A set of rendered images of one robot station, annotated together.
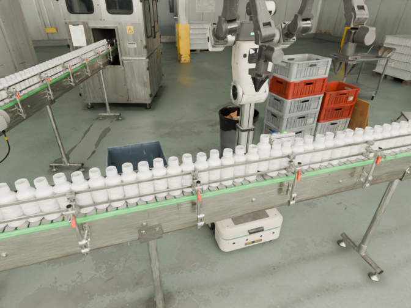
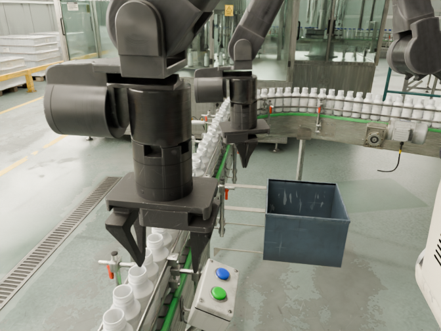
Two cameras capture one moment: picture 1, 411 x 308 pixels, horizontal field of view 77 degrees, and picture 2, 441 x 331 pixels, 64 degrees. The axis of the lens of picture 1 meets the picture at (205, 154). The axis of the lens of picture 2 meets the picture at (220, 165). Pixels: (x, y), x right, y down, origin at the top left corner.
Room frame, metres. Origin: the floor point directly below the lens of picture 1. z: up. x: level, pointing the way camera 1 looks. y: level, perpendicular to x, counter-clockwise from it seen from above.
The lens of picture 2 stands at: (1.46, -0.91, 1.66)
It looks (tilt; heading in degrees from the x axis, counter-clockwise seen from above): 24 degrees down; 116
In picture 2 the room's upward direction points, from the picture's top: 1 degrees clockwise
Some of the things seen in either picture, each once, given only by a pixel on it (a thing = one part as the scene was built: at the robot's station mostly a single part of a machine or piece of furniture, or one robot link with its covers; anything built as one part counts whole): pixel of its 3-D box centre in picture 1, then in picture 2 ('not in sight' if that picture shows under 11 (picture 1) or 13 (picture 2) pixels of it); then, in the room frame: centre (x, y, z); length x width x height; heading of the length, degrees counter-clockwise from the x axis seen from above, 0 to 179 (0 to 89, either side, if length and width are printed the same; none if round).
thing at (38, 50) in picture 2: not in sight; (27, 57); (-7.05, 5.20, 0.50); 1.23 x 1.04 x 1.00; 19
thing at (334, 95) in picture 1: (331, 93); not in sight; (3.66, -1.82, 0.55); 0.61 x 0.41 x 0.22; 111
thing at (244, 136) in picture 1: (243, 150); not in sight; (1.68, -0.28, 0.74); 0.11 x 0.11 x 0.40; 18
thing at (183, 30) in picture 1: (183, 43); not in sight; (8.66, 0.73, 0.55); 0.40 x 0.40 x 1.10; 18
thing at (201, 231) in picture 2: (340, 65); (183, 233); (1.29, -0.65, 1.44); 0.07 x 0.07 x 0.09; 18
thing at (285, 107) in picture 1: (293, 100); not in sight; (3.34, -1.18, 0.55); 0.61 x 0.41 x 0.22; 115
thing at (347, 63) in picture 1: (346, 66); (150, 230); (1.25, -0.66, 1.44); 0.07 x 0.07 x 0.09; 18
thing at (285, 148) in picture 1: (284, 156); (157, 265); (1.02, -0.37, 1.08); 0.06 x 0.06 x 0.17
